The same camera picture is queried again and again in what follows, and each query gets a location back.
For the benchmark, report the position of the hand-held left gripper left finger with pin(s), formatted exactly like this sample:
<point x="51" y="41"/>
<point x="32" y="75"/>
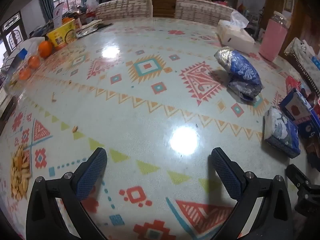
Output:
<point x="91" y="172"/>

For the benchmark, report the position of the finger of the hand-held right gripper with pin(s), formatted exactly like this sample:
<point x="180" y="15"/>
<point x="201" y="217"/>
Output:
<point x="297" y="175"/>

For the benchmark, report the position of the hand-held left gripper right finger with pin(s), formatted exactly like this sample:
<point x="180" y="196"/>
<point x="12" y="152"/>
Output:
<point x="226" y="172"/>

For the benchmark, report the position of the small blue box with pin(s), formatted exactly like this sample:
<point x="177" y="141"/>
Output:
<point x="308" y="127"/>

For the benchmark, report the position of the blue white tissue pack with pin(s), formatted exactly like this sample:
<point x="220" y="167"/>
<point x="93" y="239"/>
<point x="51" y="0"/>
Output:
<point x="280" y="127"/>

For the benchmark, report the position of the large blue box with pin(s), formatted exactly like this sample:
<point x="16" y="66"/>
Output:
<point x="295" y="105"/>

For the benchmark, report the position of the red box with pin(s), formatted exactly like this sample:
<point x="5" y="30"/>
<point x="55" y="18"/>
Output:
<point x="293" y="83"/>

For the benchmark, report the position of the blue snack bag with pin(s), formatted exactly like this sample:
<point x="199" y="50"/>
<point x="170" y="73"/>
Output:
<point x="240" y="67"/>

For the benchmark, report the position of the small brown food scrap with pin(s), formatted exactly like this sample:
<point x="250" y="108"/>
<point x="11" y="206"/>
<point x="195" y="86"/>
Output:
<point x="75" y="129"/>

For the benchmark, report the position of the pile of yellow food scraps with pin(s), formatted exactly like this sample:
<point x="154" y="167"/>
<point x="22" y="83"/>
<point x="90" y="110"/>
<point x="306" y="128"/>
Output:
<point x="20" y="172"/>

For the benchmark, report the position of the cloth covered sideboard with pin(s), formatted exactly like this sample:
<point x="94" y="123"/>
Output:
<point x="305" y="60"/>

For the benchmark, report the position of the orange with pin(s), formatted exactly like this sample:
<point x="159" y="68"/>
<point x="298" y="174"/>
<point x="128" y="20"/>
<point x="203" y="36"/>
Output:
<point x="33" y="62"/>
<point x="45" y="48"/>
<point x="25" y="73"/>

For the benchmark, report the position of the white tissue box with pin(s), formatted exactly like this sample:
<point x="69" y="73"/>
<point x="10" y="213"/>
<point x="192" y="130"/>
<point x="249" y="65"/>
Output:
<point x="235" y="37"/>

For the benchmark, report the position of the pink bottle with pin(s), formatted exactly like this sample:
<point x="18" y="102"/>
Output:
<point x="271" y="40"/>

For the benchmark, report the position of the yellow instant noodle cup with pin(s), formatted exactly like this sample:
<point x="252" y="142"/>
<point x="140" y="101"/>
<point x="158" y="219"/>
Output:
<point x="61" y="36"/>

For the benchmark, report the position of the silver foil packet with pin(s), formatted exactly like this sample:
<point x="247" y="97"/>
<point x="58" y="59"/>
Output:
<point x="92" y="30"/>

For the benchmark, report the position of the white sign card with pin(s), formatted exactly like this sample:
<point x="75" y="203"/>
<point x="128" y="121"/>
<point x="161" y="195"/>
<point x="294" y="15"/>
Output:
<point x="58" y="13"/>

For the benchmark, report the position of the checked fabric chair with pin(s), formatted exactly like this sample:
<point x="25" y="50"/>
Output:
<point x="125" y="7"/>
<point x="200" y="10"/>

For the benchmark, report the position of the white plastic bag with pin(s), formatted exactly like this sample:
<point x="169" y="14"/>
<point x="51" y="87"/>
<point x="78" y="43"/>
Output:
<point x="91" y="1"/>

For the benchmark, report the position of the framed wall picture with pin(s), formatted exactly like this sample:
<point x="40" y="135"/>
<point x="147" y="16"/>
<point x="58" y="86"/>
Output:
<point x="289" y="3"/>

